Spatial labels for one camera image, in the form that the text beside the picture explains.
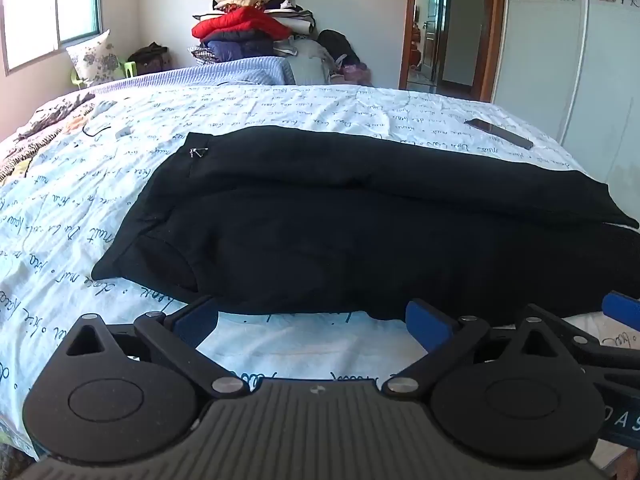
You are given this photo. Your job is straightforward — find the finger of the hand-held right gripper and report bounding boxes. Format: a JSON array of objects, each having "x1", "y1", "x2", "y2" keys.
[{"x1": 547, "y1": 290, "x2": 640, "y2": 376}]

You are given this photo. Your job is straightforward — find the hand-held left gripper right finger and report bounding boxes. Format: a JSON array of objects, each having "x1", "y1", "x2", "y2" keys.
[{"x1": 381, "y1": 299, "x2": 586, "y2": 403}]

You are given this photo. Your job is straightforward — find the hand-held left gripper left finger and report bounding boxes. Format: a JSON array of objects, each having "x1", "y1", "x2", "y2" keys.
[{"x1": 65, "y1": 295, "x2": 251, "y2": 403}]

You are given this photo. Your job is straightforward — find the black pants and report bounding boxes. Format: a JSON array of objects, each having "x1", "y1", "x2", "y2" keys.
[{"x1": 91, "y1": 127, "x2": 640, "y2": 322}]

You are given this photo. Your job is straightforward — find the black smartphone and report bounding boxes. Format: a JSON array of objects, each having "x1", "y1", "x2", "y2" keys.
[{"x1": 464, "y1": 117, "x2": 535, "y2": 151}]

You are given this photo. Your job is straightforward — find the white script-printed bed sheet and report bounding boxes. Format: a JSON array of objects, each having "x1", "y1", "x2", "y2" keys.
[{"x1": 0, "y1": 80, "x2": 640, "y2": 461}]

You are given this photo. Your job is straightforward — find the floral patterned blanket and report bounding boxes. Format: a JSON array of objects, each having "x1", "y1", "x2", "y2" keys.
[{"x1": 0, "y1": 91, "x2": 96, "y2": 186}]

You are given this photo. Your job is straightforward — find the blue ribbed blanket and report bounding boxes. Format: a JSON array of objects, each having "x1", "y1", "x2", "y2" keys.
[{"x1": 87, "y1": 56, "x2": 296, "y2": 92}]

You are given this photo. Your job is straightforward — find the pink cloth item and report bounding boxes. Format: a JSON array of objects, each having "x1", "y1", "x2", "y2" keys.
[{"x1": 332, "y1": 62, "x2": 373, "y2": 86}]

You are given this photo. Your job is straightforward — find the white wardrobe with flower print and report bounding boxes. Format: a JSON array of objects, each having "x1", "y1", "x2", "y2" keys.
[{"x1": 490, "y1": 0, "x2": 640, "y2": 201}]

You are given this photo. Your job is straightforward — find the green plastic stool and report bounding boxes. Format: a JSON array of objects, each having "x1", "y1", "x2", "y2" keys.
[{"x1": 70, "y1": 60, "x2": 138, "y2": 86}]

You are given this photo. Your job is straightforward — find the plaid cloth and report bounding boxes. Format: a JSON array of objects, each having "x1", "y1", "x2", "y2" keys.
[{"x1": 187, "y1": 45, "x2": 221, "y2": 66}]

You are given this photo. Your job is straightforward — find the dark brown bag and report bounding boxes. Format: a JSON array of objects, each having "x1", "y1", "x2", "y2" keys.
[{"x1": 127, "y1": 41, "x2": 173, "y2": 76}]

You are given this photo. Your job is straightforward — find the navy padded jacket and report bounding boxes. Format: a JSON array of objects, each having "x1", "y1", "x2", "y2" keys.
[{"x1": 202, "y1": 30, "x2": 281, "y2": 61}]

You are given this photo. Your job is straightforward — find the floral pillow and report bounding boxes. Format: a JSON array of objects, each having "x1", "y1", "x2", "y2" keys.
[{"x1": 66, "y1": 29, "x2": 126, "y2": 88}]

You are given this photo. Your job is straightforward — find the grey bag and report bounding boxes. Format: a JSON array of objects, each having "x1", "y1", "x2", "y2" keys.
[{"x1": 272, "y1": 37, "x2": 333, "y2": 86}]

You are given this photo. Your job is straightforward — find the black bag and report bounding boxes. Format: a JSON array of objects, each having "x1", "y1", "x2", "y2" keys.
[{"x1": 317, "y1": 29, "x2": 368, "y2": 68}]

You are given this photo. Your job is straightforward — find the red padded jacket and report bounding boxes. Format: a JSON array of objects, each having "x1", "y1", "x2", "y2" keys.
[{"x1": 192, "y1": 6, "x2": 293, "y2": 41}]

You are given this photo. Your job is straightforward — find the white folded clothes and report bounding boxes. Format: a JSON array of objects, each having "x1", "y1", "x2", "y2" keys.
[{"x1": 212, "y1": 0, "x2": 317, "y2": 33}]

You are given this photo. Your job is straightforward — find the window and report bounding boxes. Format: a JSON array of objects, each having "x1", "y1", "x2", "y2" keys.
[{"x1": 0, "y1": 0, "x2": 103, "y2": 76}]

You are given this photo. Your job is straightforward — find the wooden door frame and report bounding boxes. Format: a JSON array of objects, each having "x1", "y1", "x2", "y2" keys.
[{"x1": 398, "y1": 0, "x2": 508, "y2": 103}]

